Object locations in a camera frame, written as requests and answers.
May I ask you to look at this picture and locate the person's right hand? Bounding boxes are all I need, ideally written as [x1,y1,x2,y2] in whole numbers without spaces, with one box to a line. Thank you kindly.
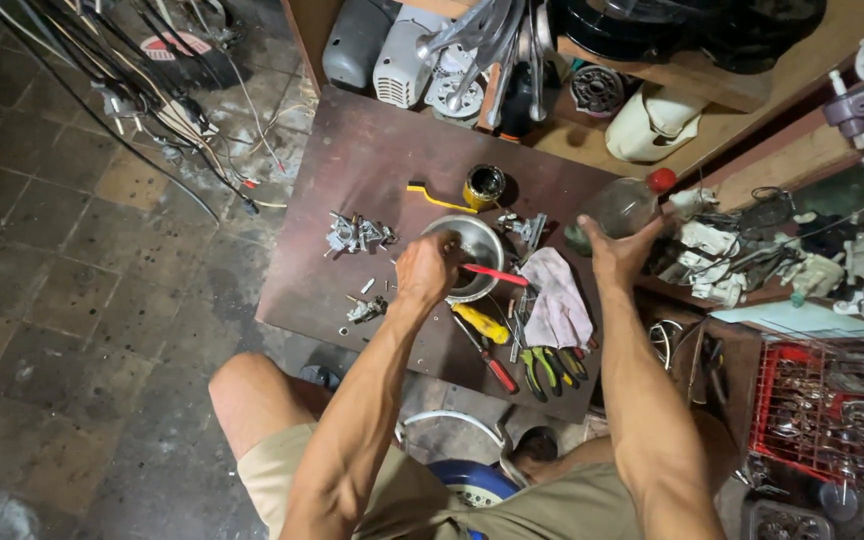
[577,214,678,296]

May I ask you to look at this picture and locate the person's left hand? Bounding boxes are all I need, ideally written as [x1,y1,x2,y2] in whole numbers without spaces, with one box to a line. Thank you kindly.
[394,228,467,309]

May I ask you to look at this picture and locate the red handled brush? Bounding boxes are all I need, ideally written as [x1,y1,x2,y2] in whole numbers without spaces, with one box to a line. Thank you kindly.
[461,263,531,288]

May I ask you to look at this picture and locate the clear plastic bottle red cap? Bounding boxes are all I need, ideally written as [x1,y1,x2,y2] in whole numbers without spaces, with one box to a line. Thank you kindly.
[563,168,679,258]

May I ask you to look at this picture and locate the steel bowl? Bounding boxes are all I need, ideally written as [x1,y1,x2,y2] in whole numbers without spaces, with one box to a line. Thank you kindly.
[420,214,507,305]

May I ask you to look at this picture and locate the yellow tin can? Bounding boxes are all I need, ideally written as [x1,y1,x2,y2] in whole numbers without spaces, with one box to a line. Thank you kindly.
[462,164,508,213]

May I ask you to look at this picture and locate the large metal carburetor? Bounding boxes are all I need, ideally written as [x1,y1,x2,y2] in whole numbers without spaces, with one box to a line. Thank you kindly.
[324,210,399,257]

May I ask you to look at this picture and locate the small metal carburetor part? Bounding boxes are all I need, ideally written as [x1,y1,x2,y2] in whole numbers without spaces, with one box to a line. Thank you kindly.
[345,294,390,326]

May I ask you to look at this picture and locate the thin metal tool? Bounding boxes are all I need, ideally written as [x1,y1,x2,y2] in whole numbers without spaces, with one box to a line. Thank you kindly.
[507,288,531,366]

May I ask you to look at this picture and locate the pink cloth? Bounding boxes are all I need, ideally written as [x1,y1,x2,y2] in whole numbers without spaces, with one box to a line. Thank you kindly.
[519,246,597,352]

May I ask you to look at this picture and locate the blue round rim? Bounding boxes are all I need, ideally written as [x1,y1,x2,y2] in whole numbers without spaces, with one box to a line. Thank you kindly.
[426,458,523,540]

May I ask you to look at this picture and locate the person's left leg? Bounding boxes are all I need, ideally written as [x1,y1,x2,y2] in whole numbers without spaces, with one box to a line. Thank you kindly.
[208,351,345,460]

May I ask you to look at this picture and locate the person's beige shorts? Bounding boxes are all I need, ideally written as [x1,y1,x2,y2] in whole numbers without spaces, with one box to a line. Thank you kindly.
[236,420,654,540]

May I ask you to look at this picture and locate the wooden shelf with machine parts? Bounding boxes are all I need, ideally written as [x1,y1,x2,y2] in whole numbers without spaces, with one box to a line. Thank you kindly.
[282,0,864,325]

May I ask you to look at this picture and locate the red white sign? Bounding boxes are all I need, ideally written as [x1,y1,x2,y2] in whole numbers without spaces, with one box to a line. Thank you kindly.
[138,30,213,63]

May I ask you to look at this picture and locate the white paper sheet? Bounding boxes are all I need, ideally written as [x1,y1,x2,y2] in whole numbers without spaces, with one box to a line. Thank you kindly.
[708,299,864,343]

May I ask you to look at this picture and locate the clear plastic container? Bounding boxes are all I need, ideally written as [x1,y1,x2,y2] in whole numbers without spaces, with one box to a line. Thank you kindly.
[747,498,835,540]

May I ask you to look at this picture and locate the yellow plastic brush handle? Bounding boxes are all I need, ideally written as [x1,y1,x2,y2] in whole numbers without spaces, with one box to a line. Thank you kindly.
[406,181,479,216]

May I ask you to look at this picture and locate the grey metal bracket part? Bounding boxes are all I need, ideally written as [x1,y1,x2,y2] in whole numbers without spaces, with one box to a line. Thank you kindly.
[496,212,550,253]

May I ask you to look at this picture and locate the yellow handled screwdriver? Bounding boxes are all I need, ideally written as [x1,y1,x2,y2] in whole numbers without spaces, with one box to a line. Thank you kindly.
[450,301,513,347]

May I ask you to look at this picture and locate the red handled screwdriver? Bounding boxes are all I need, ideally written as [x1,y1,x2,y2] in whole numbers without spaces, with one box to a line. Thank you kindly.
[452,314,521,396]

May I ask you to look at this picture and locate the green yellow handled pliers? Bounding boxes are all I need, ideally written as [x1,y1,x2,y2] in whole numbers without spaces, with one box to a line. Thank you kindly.
[518,346,563,405]
[552,344,591,390]

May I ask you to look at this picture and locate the white metal ring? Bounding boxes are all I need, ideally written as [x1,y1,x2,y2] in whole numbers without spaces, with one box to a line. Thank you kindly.
[399,409,513,468]

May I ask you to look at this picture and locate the wooden box with wires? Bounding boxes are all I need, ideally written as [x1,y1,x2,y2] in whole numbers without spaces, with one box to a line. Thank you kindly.
[645,315,742,412]

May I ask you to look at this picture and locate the bundle of cables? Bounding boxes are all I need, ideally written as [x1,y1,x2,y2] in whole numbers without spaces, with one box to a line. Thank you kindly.
[0,0,291,225]

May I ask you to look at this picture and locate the red wire crate with parts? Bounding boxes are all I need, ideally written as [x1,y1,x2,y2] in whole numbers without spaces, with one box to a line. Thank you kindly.
[747,336,864,505]

